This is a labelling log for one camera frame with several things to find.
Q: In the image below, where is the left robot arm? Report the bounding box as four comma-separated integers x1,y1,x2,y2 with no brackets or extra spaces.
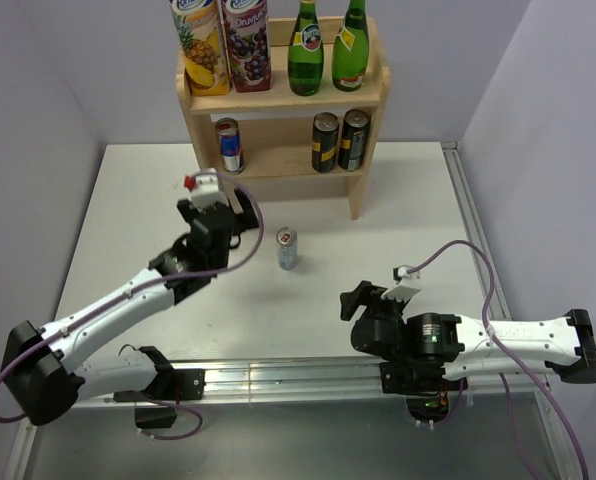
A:
0,188,264,426

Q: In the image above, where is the pineapple juice carton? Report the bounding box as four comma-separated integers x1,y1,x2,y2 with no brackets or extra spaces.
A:
170,0,230,96

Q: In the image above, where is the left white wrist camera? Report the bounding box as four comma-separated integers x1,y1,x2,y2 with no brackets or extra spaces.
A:
183,169,228,210

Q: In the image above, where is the grape juice carton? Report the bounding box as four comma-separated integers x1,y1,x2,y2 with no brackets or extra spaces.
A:
221,0,271,93

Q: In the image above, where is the blue silver energy drink can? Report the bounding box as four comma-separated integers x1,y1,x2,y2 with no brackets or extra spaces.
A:
215,117,244,174

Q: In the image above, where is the tall green glass bottle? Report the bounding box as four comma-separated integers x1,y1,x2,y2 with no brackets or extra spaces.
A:
332,0,370,92

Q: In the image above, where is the wooden two-tier shelf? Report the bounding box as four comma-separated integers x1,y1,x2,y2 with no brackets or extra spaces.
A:
176,18,391,219

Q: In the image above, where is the small round green bottle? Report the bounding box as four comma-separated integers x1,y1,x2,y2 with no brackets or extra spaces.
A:
287,1,324,96

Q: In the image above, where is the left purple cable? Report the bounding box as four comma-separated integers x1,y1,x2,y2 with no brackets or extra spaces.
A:
0,172,265,441

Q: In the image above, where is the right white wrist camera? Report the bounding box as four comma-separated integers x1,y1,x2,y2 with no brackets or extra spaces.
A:
381,265,422,302

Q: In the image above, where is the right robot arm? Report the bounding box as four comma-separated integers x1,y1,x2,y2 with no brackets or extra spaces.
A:
340,279,596,395

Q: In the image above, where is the silver slim can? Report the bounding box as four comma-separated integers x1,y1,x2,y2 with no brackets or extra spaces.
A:
276,227,298,270

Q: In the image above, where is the black gold can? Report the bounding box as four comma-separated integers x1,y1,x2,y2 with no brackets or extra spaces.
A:
312,112,339,173
338,109,371,171

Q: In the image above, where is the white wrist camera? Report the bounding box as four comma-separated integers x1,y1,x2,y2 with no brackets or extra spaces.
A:
381,265,422,302
183,169,228,210

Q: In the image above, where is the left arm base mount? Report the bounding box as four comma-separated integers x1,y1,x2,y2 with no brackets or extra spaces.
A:
113,368,206,440

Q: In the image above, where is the black gold can front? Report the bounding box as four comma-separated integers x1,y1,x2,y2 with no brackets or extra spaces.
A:
312,112,339,173

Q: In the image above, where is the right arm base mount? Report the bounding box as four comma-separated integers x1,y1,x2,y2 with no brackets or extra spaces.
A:
379,361,468,423

